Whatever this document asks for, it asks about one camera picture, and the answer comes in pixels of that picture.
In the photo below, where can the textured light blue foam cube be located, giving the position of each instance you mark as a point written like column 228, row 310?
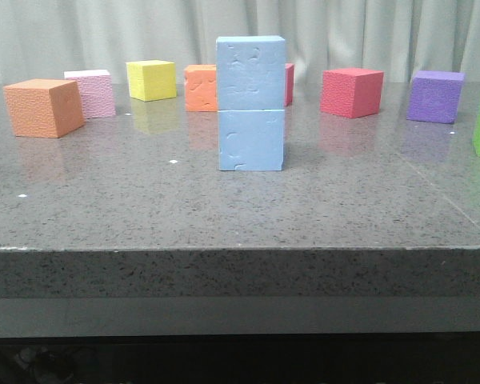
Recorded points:
column 251, row 72

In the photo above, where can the dented orange foam cube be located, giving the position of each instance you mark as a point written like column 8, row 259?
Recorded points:
column 200, row 88

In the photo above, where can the pink-red foam cube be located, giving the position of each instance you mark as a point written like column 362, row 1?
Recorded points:
column 289, row 84

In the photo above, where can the yellow foam cube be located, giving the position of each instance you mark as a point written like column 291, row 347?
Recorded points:
column 151, row 80

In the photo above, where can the red foam cube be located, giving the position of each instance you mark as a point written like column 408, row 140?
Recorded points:
column 351, row 92

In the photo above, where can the light pink foam cube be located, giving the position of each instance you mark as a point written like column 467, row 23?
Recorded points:
column 96, row 91

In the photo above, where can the purple foam cube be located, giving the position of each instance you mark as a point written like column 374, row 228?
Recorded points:
column 435, row 96

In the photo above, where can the large orange foam cube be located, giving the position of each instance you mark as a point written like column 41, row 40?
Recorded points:
column 44, row 108

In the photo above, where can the grey pleated curtain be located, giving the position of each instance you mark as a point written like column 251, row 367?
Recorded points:
column 42, row 39

